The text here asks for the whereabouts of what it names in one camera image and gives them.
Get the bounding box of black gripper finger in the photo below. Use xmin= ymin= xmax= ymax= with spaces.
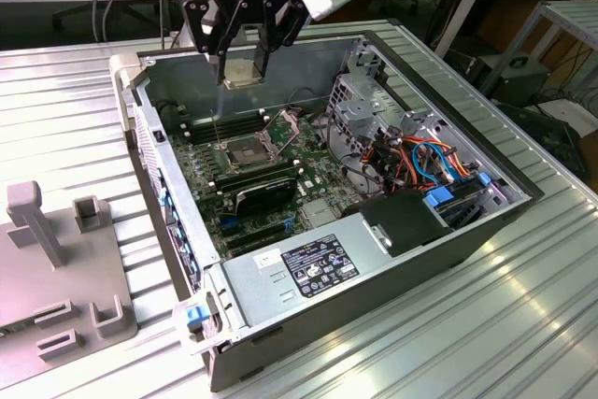
xmin=254 ymin=0 xmax=310 ymax=78
xmin=176 ymin=0 xmax=247 ymax=86

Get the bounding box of silver CPU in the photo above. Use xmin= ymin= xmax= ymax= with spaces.
xmin=222 ymin=61 xmax=263 ymax=91

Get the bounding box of black RAM slot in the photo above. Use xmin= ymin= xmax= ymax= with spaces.
xmin=180 ymin=107 xmax=267 ymax=132
xmin=186 ymin=116 xmax=271 ymax=144
xmin=213 ymin=160 xmax=301 ymax=184
xmin=216 ymin=167 xmax=305 ymax=192

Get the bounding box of CPU socket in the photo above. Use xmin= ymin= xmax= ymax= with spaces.
xmin=217 ymin=136 xmax=273 ymax=172

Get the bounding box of black expansion slot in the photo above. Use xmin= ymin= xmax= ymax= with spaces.
xmin=223 ymin=222 xmax=287 ymax=255

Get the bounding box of silver drive cage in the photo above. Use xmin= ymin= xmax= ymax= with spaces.
xmin=326 ymin=72 xmax=407 ymax=162

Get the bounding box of metal socket cover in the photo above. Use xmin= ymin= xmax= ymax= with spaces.
xmin=262 ymin=108 xmax=304 ymax=156

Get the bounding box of green motherboard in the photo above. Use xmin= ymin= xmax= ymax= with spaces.
xmin=165 ymin=107 xmax=370 ymax=263

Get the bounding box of black graphics card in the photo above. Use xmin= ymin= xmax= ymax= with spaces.
xmin=233 ymin=177 xmax=299 ymax=218

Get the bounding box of silver chipset heatsink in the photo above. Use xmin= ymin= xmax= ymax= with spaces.
xmin=301 ymin=200 xmax=341 ymax=228

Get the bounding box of hard disk in blue carrier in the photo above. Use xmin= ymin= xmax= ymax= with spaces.
xmin=422 ymin=178 xmax=491 ymax=232

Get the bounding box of black plastic shroud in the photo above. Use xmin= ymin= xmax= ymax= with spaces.
xmin=340 ymin=188 xmax=454 ymax=259

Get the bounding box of silver power supply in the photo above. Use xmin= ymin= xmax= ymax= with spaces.
xmin=222 ymin=211 xmax=392 ymax=330

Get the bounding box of metal slat shelf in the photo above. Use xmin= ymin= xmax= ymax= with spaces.
xmin=480 ymin=0 xmax=598 ymax=96

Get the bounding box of black bag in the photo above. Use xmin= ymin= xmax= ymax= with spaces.
xmin=497 ymin=102 xmax=591 ymax=180

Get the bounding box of open black PC case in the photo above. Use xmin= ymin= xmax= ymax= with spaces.
xmin=108 ymin=29 xmax=546 ymax=393

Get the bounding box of blue case latch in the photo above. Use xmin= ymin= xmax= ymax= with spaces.
xmin=185 ymin=306 xmax=207 ymax=328

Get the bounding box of white paper sheet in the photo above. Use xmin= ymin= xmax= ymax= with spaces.
xmin=539 ymin=98 xmax=598 ymax=128

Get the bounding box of grey parts rack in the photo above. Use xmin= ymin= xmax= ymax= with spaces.
xmin=0 ymin=180 xmax=140 ymax=391

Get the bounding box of green RAM stick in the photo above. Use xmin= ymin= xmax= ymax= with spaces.
xmin=0 ymin=319 xmax=38 ymax=338

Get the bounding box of orange wire bundle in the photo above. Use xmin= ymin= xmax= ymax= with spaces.
xmin=366 ymin=135 xmax=474 ymax=186

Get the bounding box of blue wire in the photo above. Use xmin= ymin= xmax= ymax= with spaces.
xmin=412 ymin=136 xmax=458 ymax=184

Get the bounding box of black case with handle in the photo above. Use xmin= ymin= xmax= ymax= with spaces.
xmin=466 ymin=53 xmax=551 ymax=108

